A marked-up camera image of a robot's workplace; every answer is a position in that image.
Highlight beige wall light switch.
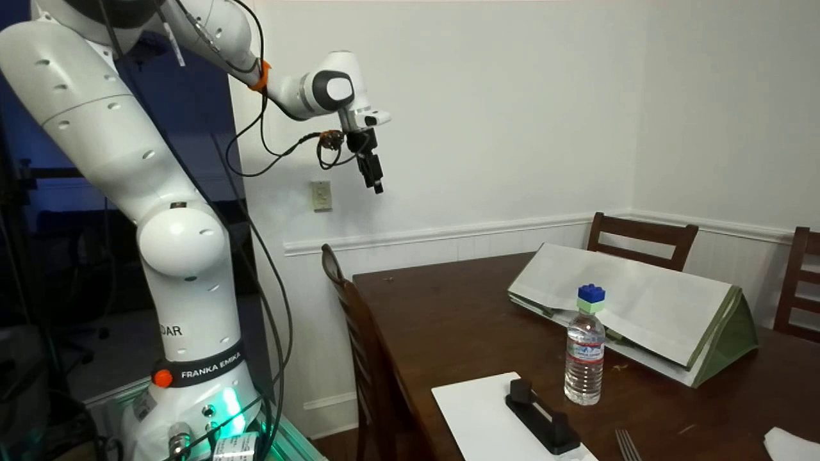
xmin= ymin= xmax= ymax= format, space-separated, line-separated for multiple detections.
xmin=308 ymin=179 xmax=336 ymax=215

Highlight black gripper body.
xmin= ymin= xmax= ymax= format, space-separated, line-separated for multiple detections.
xmin=343 ymin=125 xmax=380 ymax=170

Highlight grey metal utensil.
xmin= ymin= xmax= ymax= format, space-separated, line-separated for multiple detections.
xmin=613 ymin=425 xmax=645 ymax=461

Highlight small silver control box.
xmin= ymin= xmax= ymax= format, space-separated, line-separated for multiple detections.
xmin=212 ymin=430 xmax=259 ymax=461

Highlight dark wooden slat-back chair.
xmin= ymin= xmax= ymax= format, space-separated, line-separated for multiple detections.
xmin=773 ymin=224 xmax=820 ymax=344
xmin=587 ymin=210 xmax=703 ymax=271
xmin=318 ymin=240 xmax=421 ymax=461

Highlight white green folded tent binder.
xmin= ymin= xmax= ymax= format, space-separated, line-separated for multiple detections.
xmin=505 ymin=240 xmax=762 ymax=390

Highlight long black robot cable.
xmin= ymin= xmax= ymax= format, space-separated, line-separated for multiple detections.
xmin=241 ymin=215 xmax=298 ymax=461

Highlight white paper sheet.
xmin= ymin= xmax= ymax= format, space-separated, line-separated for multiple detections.
xmin=762 ymin=425 xmax=820 ymax=461

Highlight robot base pedestal green lit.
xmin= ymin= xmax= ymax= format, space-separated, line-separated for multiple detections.
xmin=84 ymin=375 xmax=329 ymax=461

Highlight black rectangular block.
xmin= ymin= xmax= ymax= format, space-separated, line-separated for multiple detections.
xmin=505 ymin=378 xmax=584 ymax=456

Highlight white rectangular table mat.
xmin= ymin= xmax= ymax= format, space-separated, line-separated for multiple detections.
xmin=431 ymin=369 xmax=599 ymax=461

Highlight clear water bottle blue cap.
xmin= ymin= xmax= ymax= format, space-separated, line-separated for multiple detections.
xmin=562 ymin=281 xmax=610 ymax=407

